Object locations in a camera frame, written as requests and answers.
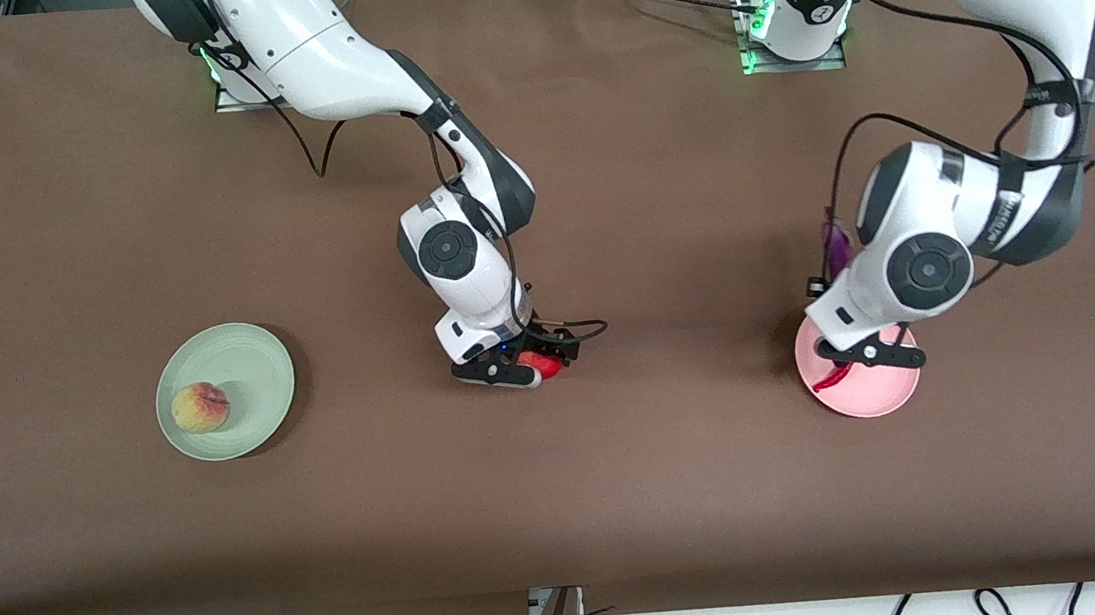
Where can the pale green round plate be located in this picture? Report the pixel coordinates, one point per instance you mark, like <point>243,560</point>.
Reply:
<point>241,357</point>

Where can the pink round plate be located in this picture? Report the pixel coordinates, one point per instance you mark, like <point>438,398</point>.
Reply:
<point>878,396</point>

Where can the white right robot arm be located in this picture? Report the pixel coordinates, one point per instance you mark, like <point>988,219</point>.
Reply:
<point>311,39</point>

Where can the red pomegranate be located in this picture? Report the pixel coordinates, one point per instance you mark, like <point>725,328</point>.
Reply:
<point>543,360</point>

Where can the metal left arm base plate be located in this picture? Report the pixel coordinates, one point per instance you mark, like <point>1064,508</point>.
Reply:
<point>791,66</point>

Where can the long purple eggplant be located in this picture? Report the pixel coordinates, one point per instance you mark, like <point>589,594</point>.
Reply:
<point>839,244</point>

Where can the yellow-red peach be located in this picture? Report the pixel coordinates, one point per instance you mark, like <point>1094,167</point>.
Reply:
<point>201,408</point>

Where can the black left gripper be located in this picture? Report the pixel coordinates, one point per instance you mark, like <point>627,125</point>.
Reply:
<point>812,293</point>

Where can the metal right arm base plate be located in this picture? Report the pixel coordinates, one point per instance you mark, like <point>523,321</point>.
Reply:
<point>237,103</point>

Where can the red chili pepper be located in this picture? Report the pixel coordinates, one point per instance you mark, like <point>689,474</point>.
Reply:
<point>831,383</point>

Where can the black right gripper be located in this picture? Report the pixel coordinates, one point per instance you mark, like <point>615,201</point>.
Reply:
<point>548,339</point>

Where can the large table cover cloth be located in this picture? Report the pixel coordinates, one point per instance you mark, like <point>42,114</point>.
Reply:
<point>426,510</point>

